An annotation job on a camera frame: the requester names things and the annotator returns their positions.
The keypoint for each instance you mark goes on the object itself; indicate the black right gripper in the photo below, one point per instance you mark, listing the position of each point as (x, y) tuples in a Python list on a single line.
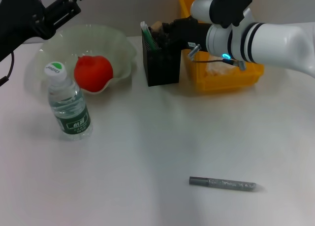
[(192, 34)]

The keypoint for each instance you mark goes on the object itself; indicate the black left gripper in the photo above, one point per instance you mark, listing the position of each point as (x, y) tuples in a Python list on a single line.
[(17, 19)]

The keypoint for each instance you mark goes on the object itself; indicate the beige barcode eraser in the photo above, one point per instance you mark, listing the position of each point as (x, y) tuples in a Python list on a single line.
[(156, 26)]

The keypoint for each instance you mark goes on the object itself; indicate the mint green utility knife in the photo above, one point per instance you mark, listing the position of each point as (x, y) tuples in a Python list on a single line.
[(148, 36)]

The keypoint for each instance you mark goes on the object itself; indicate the white paper ball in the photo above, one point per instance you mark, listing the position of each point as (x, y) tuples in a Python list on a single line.
[(219, 68)]

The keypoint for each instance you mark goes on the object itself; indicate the red tomato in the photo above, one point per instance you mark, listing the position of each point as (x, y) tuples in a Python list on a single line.
[(94, 72)]

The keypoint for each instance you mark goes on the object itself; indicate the clear green-label water bottle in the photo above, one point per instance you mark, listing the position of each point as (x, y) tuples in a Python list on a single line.
[(71, 112)]

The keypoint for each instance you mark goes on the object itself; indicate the black mesh pen holder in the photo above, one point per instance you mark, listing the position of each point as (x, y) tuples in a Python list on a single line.
[(162, 68)]

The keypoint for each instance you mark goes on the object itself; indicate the pale green wavy fruit plate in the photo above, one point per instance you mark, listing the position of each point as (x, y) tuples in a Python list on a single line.
[(98, 36)]

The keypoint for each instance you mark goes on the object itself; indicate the grey marker pen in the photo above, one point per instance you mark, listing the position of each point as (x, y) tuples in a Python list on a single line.
[(221, 184)]

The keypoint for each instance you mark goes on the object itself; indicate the yellow plastic bin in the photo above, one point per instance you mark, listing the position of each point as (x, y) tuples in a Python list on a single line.
[(221, 83)]

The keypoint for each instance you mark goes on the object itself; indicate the black silver wrist camera housing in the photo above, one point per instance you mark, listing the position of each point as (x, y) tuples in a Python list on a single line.
[(221, 4)]

